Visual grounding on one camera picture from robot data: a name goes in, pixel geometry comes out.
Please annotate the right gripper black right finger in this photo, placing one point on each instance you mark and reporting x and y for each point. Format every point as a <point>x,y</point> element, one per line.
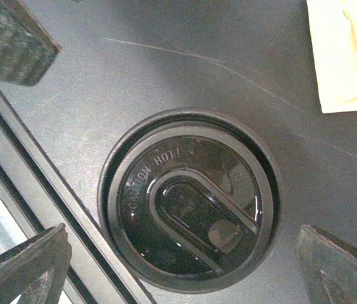
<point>328,266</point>

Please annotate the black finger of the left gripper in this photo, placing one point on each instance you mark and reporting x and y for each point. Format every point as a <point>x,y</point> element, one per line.
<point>26,48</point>

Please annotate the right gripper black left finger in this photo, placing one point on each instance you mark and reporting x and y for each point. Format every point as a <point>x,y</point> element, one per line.
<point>35,270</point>

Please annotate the orange kraft paper bag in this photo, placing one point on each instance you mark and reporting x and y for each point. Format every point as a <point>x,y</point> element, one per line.
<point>333,29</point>

